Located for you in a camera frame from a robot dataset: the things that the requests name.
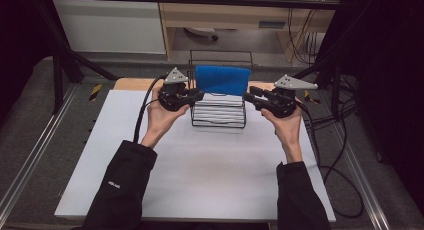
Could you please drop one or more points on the white table cover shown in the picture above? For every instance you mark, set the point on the white table cover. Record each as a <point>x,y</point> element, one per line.
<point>206,163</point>

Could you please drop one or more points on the person's right hand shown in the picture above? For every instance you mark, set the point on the person's right hand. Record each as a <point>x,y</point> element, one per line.
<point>288,128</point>

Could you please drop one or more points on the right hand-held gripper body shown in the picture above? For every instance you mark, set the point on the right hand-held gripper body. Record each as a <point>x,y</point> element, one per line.
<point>283,101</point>

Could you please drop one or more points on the blue towel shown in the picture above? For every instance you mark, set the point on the blue towel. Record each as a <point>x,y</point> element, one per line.
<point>221,80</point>

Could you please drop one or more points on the person's left hand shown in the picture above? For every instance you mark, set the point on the person's left hand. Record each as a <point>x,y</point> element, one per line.
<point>161,118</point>

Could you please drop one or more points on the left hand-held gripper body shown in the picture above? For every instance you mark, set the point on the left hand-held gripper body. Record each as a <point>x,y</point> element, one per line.
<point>173,96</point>

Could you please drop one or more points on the yellow black striped tape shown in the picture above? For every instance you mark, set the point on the yellow black striped tape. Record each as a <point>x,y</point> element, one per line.
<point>95,92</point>
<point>311,98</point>

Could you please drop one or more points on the aluminium rail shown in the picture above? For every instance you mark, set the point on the aluminium rail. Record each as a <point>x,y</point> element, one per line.
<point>36,143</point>
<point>363,183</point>

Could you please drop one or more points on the white chair base with caster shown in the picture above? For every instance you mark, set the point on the white chair base with caster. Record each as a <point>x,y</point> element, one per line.
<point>201,31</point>

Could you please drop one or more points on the white cabinet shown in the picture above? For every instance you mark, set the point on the white cabinet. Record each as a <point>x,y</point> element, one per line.
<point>110,26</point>

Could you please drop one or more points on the light wooden desk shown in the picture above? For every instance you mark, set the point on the light wooden desk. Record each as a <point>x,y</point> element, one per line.
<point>216,15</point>

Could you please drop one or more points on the black curtain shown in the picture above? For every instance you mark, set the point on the black curtain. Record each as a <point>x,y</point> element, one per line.
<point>20,40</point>
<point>390,73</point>

